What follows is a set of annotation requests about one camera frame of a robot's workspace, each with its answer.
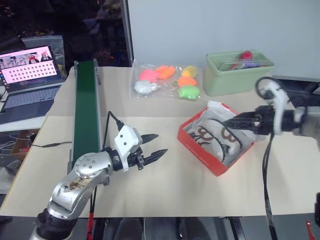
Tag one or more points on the white sneaker with brown logo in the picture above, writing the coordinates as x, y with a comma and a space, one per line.
195, 130
232, 148

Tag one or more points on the white patterned shoes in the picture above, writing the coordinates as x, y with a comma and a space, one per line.
217, 106

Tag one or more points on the pink toy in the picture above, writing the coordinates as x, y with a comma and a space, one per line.
147, 75

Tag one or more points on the green toy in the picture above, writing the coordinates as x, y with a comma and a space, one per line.
188, 92

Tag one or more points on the small orange toy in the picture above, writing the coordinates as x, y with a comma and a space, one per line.
186, 81

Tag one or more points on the green conveyor belt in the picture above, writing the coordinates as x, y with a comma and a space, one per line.
86, 105

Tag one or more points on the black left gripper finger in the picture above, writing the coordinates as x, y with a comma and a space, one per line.
150, 138
155, 155

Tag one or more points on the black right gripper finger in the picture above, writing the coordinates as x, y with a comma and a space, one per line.
240, 124
246, 116

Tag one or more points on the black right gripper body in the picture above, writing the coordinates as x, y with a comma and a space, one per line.
265, 120

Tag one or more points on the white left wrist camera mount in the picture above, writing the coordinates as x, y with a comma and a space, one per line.
126, 140

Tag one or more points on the dark rounded shape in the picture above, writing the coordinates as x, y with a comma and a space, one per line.
193, 230
131, 230

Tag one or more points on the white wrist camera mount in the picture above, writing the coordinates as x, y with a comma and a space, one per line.
126, 140
278, 112

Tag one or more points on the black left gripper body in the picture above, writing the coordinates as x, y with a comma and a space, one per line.
137, 160

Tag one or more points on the beige table cloth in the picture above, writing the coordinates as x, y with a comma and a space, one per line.
117, 105

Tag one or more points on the red toy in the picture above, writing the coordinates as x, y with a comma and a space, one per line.
247, 55

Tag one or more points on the white round toy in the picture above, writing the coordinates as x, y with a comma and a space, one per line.
143, 87

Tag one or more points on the clear plastic toy bag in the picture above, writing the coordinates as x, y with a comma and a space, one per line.
165, 95

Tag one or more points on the yellow toy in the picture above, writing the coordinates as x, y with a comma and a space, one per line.
189, 71

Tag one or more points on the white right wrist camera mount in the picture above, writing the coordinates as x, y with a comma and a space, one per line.
278, 112

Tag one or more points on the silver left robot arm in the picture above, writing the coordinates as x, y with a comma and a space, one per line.
85, 172

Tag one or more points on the light green plastic bin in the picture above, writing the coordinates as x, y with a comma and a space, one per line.
227, 81

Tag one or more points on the orange shoe box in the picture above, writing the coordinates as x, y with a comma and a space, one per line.
197, 152

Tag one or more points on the grey metal post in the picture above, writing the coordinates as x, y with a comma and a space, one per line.
128, 32

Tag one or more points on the purple toy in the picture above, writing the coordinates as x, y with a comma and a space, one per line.
250, 65

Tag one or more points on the light grey clothing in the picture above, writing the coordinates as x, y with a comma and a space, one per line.
10, 175

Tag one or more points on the large orange toy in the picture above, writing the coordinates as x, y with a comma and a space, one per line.
164, 72

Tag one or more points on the open laptop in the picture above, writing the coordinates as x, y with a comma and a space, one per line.
27, 90

